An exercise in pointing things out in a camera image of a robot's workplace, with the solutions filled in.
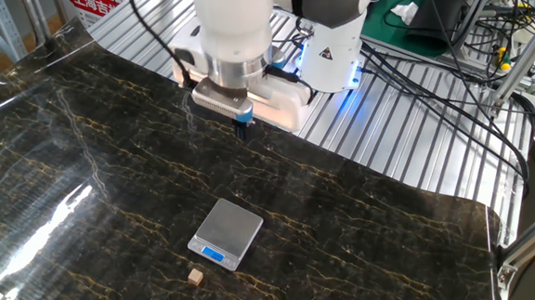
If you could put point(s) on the grey metal pole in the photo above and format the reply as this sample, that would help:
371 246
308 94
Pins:
36 20

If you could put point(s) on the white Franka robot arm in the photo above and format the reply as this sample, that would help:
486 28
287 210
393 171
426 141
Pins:
236 21

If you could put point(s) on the green cutting mat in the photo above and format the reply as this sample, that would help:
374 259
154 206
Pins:
376 22

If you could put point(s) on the black pouch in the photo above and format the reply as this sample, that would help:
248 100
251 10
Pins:
436 18

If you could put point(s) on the silver digital scale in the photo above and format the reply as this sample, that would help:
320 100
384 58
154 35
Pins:
228 227

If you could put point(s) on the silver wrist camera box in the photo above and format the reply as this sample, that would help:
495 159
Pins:
220 104

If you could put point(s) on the aluminium frame bracket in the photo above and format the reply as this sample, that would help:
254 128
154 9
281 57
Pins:
533 240

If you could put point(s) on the red and white sign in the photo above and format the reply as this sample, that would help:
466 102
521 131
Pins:
96 4

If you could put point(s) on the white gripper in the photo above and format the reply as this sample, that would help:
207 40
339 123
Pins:
283 104

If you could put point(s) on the small wooden cube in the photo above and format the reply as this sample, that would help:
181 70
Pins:
195 277

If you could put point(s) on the black marble pattern mat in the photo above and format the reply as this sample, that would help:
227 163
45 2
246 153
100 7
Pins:
347 238

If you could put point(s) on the aluminium frame post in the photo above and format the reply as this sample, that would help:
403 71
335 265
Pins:
477 9
523 64

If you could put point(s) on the white crumpled tissue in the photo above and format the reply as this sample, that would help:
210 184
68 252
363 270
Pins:
405 12

